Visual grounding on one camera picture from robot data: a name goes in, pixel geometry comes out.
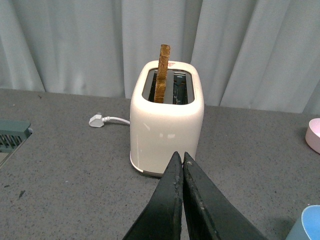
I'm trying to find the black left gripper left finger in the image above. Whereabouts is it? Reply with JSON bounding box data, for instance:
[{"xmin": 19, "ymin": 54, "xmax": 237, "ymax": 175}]
[{"xmin": 124, "ymin": 152, "xmax": 184, "ymax": 240}]

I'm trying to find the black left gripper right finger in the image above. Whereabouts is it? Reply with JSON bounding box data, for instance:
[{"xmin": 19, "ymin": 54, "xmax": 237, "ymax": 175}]
[{"xmin": 183, "ymin": 152, "xmax": 266, "ymax": 240}]

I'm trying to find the light blue plastic cup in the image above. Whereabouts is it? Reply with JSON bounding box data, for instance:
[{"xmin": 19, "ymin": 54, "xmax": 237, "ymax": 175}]
[{"xmin": 286, "ymin": 205, "xmax": 320, "ymax": 240}]

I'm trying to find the cream white toaster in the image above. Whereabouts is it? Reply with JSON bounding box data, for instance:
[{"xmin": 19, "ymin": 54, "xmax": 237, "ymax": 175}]
[{"xmin": 129, "ymin": 60, "xmax": 204, "ymax": 176}]

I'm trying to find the pink plastic bowl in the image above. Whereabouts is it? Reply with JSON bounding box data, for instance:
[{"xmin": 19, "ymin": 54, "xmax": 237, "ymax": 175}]
[{"xmin": 305, "ymin": 118, "xmax": 320, "ymax": 154}]

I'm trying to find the toasted bread slice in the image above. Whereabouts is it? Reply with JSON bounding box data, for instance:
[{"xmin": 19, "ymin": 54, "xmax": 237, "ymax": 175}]
[{"xmin": 154, "ymin": 44, "xmax": 171, "ymax": 104}]

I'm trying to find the grey pleated curtain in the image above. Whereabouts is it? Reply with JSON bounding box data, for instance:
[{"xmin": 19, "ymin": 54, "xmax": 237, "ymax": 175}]
[{"xmin": 0, "ymin": 0, "xmax": 320, "ymax": 114}]

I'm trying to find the green dish rack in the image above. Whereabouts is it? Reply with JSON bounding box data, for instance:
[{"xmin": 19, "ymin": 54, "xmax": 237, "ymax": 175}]
[{"xmin": 0, "ymin": 119, "xmax": 33, "ymax": 168}]

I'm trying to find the white power plug cable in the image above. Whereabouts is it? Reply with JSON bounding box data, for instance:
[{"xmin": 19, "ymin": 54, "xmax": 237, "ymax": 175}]
[{"xmin": 88, "ymin": 112, "xmax": 131, "ymax": 128}]

